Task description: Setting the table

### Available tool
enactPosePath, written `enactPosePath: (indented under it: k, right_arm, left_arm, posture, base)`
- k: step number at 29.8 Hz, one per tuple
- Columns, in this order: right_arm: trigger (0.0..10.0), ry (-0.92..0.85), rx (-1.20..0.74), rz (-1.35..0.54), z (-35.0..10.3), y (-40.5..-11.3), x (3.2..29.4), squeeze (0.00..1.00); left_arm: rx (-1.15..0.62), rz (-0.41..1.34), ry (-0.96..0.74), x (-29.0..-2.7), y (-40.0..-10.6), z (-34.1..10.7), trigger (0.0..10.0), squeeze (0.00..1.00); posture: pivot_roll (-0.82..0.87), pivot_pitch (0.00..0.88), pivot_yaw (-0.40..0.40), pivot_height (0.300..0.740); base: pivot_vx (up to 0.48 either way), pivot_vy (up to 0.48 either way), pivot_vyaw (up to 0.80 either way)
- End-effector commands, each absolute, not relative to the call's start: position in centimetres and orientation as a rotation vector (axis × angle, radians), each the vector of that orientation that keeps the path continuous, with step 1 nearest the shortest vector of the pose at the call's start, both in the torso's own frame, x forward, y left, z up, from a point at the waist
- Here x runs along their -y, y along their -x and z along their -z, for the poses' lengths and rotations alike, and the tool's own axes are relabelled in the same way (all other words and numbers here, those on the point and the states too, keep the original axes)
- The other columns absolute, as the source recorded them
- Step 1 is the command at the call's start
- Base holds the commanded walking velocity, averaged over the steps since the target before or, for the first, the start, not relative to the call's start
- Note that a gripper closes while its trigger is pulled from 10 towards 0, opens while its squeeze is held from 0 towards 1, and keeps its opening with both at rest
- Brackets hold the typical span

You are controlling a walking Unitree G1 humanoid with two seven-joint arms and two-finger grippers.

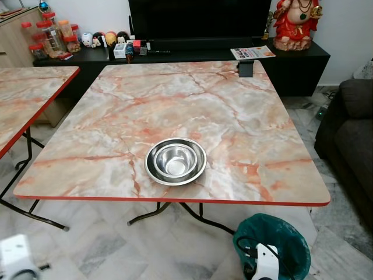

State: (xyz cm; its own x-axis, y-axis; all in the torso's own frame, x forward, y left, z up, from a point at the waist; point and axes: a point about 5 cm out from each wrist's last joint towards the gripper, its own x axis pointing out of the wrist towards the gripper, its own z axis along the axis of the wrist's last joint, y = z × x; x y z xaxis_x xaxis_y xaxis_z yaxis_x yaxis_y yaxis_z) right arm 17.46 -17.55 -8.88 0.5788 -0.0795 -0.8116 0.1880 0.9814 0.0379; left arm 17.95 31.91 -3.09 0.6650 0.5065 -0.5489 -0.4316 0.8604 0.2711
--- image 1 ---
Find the dark grey sofa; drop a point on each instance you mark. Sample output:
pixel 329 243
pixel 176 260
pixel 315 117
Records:
pixel 349 140

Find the patterned grey cushion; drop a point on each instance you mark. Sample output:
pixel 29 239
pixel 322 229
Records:
pixel 364 70

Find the black tv console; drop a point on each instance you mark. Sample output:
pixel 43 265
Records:
pixel 297 67

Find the bin with green bag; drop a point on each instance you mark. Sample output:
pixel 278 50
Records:
pixel 288 245

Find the red laughing buddha statue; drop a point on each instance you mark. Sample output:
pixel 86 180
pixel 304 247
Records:
pixel 296 26

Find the black clamp block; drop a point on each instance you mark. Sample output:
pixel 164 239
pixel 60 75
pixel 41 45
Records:
pixel 246 69

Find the orange white magazine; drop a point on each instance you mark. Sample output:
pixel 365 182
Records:
pixel 252 52

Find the pink marble folding table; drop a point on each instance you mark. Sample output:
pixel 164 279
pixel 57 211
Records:
pixel 192 111

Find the small steel bowl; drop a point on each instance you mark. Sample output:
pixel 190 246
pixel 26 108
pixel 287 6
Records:
pixel 175 161

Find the black television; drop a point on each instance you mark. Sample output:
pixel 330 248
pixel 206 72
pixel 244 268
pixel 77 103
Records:
pixel 198 17

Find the wide steel bowl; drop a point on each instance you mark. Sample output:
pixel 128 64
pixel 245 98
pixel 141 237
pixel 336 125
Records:
pixel 152 172

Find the black remote control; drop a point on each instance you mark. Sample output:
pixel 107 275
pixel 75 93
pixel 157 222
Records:
pixel 159 52

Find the black folding table legs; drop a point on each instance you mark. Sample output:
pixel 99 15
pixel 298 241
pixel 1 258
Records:
pixel 145 215

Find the small white box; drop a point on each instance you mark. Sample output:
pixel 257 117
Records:
pixel 121 51

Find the black round figurine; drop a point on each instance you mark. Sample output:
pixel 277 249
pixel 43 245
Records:
pixel 123 37

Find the yellow round figurine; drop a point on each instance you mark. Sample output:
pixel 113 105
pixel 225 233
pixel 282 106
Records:
pixel 111 38

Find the white round figurine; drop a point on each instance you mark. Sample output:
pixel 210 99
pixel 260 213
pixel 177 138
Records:
pixel 87 39

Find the orange snack jar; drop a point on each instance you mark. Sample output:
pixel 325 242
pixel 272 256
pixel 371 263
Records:
pixel 65 29

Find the large red-lidded plastic jar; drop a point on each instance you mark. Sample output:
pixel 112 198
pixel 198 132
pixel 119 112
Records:
pixel 51 38

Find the low red-lidded jar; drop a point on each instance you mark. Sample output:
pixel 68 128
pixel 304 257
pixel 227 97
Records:
pixel 37 51

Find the black side table legs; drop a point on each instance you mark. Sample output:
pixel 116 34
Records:
pixel 29 217

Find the pink marble table red edge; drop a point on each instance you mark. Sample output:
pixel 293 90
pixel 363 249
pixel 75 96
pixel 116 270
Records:
pixel 23 93

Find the slim red-lidded plastic jar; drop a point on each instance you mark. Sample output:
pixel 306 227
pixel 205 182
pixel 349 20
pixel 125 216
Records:
pixel 27 34

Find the light wooden cabinet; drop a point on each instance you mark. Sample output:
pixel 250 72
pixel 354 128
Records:
pixel 14 41

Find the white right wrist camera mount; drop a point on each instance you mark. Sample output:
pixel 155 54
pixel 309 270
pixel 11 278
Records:
pixel 268 262

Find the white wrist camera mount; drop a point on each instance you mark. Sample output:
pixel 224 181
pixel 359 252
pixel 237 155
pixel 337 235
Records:
pixel 16 256
pixel 268 262

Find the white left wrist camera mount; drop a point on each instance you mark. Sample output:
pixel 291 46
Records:
pixel 16 256

